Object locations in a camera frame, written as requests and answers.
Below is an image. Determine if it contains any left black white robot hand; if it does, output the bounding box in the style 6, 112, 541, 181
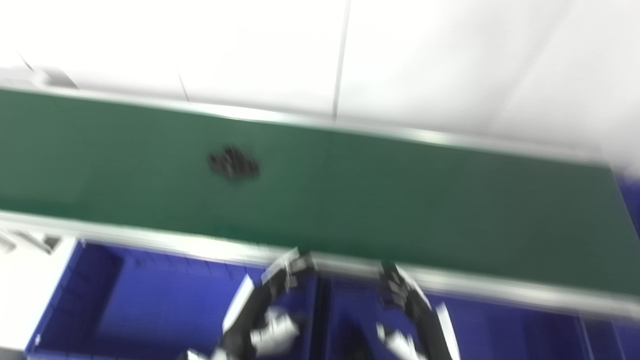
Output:
220, 250, 318, 358

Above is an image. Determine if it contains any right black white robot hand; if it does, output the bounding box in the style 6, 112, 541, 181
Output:
375, 260, 461, 360

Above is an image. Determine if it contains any black bracket part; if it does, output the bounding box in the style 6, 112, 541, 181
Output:
206, 145, 261, 182

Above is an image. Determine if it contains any black part in bin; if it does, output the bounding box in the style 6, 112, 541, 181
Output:
337, 320, 373, 360

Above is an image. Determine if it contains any blue bin with black part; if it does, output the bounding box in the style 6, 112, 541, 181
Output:
320, 277, 583, 360

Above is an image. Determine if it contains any blue bin with white part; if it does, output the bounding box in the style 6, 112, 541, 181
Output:
25, 239, 321, 360

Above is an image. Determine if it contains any green conveyor belt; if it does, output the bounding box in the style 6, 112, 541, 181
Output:
0, 82, 640, 321
0, 89, 640, 301

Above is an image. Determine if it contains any blue bin at conveyor end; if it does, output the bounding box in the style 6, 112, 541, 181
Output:
580, 172, 640, 360

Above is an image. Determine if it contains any grey conveyor support bracket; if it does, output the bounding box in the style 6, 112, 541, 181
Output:
0, 227, 62, 256

